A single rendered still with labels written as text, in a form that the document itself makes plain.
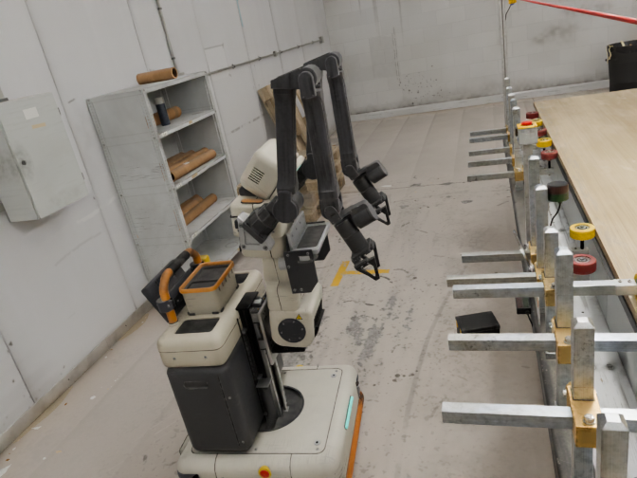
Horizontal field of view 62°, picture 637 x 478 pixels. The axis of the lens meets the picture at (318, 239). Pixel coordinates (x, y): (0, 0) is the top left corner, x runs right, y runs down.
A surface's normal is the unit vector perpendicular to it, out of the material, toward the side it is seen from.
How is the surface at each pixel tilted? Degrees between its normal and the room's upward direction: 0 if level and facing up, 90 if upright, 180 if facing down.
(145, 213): 90
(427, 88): 90
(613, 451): 90
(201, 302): 92
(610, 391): 0
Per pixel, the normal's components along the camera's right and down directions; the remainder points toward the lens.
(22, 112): 0.95, -0.06
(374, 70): -0.26, 0.41
